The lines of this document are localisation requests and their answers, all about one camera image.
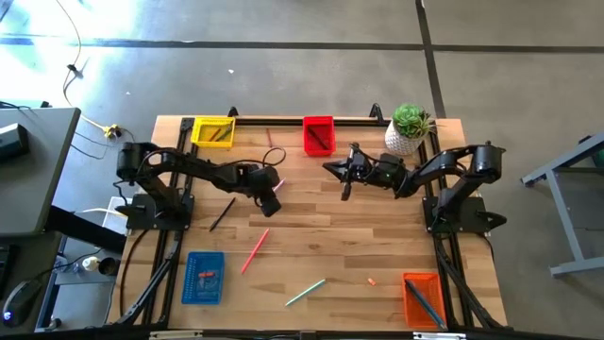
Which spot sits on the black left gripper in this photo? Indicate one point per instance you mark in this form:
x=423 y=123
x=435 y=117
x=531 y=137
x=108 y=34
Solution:
x=264 y=179

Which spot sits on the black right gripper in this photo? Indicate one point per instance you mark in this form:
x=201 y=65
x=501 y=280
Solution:
x=363 y=167

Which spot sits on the pink pen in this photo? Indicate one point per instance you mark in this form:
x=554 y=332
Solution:
x=279 y=184

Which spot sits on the black pen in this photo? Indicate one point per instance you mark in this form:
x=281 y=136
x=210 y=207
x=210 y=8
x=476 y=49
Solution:
x=319 y=139

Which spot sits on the brown crayon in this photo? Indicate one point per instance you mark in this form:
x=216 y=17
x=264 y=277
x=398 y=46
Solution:
x=269 y=138

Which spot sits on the red plastic bin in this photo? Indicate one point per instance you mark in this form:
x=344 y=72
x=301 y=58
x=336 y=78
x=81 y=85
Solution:
x=325 y=125

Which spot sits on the dark green crayon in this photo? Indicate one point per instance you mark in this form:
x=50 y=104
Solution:
x=225 y=134

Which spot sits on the red crayon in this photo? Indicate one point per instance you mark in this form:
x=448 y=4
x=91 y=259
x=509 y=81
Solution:
x=214 y=134

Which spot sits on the green pencil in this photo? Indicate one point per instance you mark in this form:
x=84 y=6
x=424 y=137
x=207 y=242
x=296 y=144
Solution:
x=419 y=297

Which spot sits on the blue pencil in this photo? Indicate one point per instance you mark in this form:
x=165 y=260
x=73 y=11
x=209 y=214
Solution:
x=424 y=303

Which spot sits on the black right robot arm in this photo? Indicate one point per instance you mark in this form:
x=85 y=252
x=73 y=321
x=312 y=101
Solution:
x=453 y=163

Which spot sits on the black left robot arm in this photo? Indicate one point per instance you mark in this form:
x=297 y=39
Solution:
x=189 y=165

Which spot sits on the dark brown pencil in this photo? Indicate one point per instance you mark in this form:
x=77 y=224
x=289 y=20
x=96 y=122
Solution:
x=222 y=215

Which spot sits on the pinkish red pencil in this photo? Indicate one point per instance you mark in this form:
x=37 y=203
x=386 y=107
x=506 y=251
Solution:
x=255 y=250

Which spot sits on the white pot with succulent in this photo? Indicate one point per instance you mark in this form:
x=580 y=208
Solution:
x=406 y=134

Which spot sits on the yellow plastic bin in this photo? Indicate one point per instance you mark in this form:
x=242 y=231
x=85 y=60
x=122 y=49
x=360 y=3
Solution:
x=203 y=137

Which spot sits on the mint green pen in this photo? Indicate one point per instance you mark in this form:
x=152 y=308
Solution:
x=305 y=293

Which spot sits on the blue plastic bin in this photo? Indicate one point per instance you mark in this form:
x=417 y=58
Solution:
x=203 y=293

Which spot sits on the orange plastic bin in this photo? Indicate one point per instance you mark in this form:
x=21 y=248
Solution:
x=415 y=311

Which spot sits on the yellow plug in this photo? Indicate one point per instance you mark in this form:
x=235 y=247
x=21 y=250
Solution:
x=112 y=130

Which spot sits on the black round container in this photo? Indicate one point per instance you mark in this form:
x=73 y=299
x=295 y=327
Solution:
x=109 y=266

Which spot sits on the black desk base beam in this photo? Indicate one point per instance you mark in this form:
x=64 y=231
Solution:
x=80 y=229

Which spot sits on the white cup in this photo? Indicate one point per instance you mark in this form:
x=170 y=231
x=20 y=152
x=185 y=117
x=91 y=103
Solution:
x=89 y=263

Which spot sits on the blue grey bench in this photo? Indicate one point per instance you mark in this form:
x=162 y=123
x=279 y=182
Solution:
x=566 y=222

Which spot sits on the grey desk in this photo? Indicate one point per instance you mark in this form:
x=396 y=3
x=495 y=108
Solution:
x=33 y=170

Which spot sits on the black desktop device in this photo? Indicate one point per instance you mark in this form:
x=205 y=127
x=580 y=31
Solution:
x=11 y=141

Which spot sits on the black computer mouse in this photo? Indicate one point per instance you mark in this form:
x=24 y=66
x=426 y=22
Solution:
x=21 y=302

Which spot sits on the black aluminium frame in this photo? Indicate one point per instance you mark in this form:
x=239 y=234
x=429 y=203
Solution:
x=273 y=122

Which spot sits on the silver bracket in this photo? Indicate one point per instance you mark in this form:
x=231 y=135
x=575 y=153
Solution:
x=439 y=335
x=175 y=334

